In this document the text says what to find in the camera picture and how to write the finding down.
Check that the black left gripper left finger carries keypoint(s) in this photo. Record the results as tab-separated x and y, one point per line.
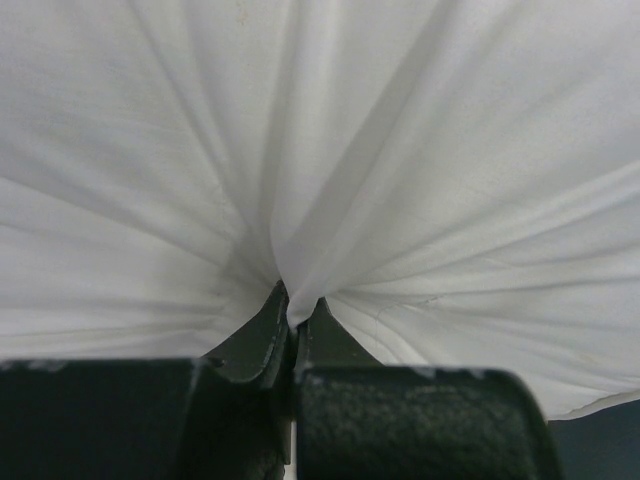
222	415

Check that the white pillow yellow side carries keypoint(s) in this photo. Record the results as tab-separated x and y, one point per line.
459	179

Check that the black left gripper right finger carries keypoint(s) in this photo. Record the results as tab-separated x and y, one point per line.
357	418

